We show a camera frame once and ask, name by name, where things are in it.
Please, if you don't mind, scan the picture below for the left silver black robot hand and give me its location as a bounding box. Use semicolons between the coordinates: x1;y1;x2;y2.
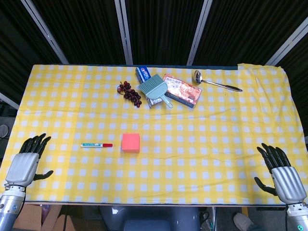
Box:
4;133;54;191

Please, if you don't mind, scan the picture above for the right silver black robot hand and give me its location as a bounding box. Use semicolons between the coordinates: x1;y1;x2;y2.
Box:
254;142;308;205

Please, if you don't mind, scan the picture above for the red and white marker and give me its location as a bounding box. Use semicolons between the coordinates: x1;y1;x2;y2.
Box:
80;142;114;148

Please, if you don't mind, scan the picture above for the orange cube block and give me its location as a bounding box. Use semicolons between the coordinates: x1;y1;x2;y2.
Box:
121;133;141;154

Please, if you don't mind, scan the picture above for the brown cardboard box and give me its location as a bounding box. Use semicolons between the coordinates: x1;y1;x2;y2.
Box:
13;204;74;231

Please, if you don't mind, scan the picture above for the grey shoe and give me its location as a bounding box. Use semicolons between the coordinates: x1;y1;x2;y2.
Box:
232;212;256;231

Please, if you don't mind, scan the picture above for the yellow white checkered tablecloth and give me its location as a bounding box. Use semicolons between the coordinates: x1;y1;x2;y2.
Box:
0;63;308;205

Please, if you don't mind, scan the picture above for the dark red grape bunch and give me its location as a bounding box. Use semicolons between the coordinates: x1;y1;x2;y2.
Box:
116;81;142;108

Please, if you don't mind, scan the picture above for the grey blue robot torso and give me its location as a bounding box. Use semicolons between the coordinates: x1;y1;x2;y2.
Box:
100;205;200;231

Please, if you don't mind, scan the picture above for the orange blue food box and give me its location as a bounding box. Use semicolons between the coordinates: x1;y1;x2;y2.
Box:
163;73;203;109

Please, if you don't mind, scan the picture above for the teal hand brush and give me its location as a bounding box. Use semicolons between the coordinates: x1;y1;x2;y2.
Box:
138;74;174;108

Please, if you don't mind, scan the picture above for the blue toothpaste box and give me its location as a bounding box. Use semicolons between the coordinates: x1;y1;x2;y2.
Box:
135;64;162;108

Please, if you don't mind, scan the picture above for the steel ladle black handle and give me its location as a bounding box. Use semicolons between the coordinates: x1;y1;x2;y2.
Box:
193;70;243;92

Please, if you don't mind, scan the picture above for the grey metal frame post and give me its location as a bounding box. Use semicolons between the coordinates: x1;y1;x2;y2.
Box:
20;0;70;65
114;0;133;65
187;0;214;66
265;18;308;66

